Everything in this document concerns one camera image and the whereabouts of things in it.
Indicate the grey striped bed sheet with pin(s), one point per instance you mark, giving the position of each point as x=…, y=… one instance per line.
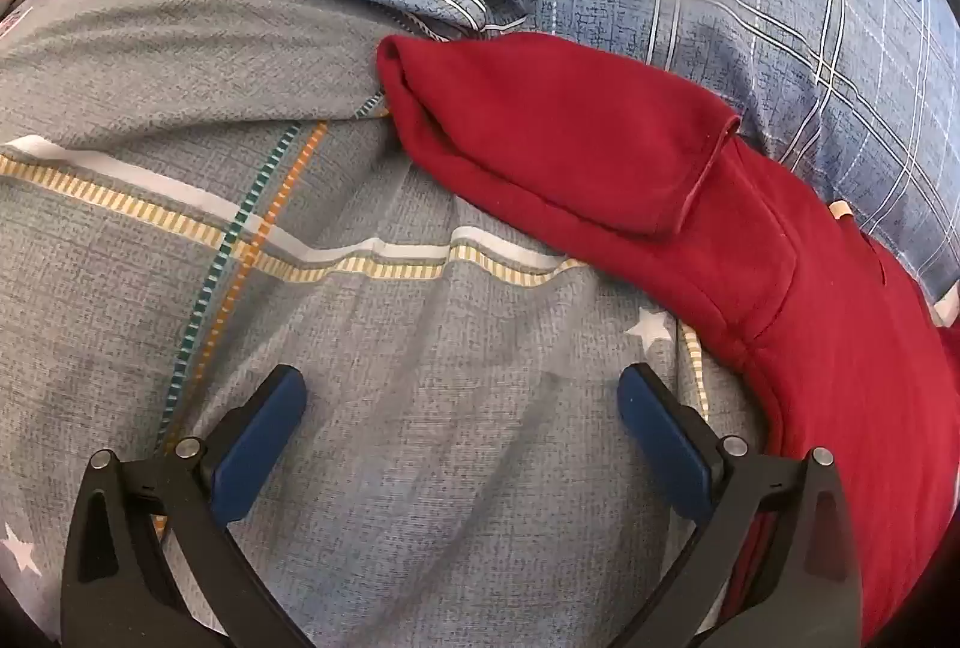
x=420, y=333

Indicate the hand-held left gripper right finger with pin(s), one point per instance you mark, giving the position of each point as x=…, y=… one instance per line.
x=667, y=445

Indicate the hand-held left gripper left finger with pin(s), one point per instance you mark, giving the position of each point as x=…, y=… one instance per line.
x=255, y=445

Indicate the red shirt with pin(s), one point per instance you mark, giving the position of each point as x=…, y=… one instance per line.
x=570, y=138

